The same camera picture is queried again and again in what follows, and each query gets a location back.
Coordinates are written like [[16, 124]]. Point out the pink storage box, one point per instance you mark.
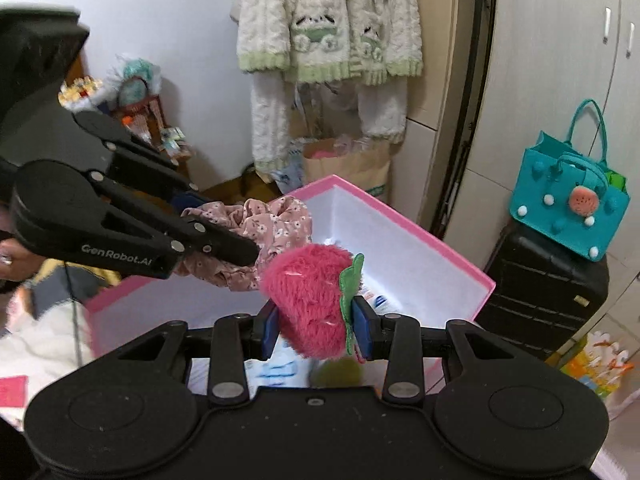
[[400, 250]]

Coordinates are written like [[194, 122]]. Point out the cream fluffy pajama top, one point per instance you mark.
[[330, 0]]

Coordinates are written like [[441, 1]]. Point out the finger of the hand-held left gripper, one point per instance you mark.
[[165, 242], [145, 160]]

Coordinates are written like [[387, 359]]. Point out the olive green soft item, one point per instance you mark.
[[337, 375]]

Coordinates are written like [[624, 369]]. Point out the clear plastic bag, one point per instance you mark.
[[325, 110]]

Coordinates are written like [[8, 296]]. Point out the brown paper bag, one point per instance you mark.
[[355, 170]]

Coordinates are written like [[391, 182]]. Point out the pink floral cloth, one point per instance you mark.
[[282, 225]]

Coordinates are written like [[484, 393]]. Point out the teal felt tote bag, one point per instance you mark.
[[560, 195]]

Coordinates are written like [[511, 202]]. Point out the black suitcase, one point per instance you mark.
[[540, 300]]

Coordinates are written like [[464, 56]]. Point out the beige wardrobe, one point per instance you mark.
[[550, 60]]

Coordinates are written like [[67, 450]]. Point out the white plastic bag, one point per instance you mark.
[[137, 77]]

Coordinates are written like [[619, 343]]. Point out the pink plush strawberry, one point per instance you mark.
[[305, 300]]

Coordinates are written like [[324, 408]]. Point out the orange yellow gift bag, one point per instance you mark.
[[597, 365]]

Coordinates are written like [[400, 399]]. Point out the white blanket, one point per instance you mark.
[[45, 355]]

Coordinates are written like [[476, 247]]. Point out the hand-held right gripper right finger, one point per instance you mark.
[[361, 327]]

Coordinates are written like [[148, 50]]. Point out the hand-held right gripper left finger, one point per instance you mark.
[[270, 332]]

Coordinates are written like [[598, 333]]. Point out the yellow white packets bag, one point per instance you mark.
[[82, 92]]

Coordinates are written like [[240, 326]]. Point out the grey yellow cloth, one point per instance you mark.
[[65, 287]]

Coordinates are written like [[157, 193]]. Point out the person's left hand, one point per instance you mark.
[[22, 260]]

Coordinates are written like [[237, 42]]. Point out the red paper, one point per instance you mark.
[[11, 391]]

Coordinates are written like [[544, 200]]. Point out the cluttered wooden shelf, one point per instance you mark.
[[150, 125]]

